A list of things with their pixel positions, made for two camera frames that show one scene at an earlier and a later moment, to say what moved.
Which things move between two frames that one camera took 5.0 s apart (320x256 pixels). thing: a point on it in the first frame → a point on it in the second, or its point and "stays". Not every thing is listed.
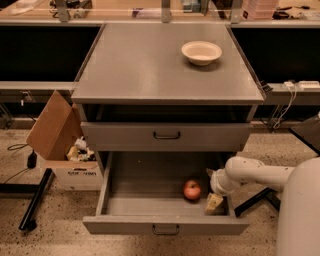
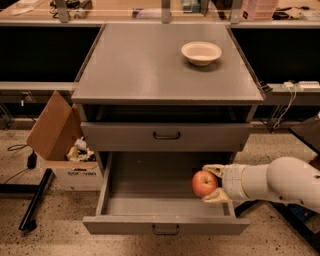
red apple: [192, 190] → [204, 183]
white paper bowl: [200, 52] stays
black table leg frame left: [28, 222] stays
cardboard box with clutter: [70, 157] stays
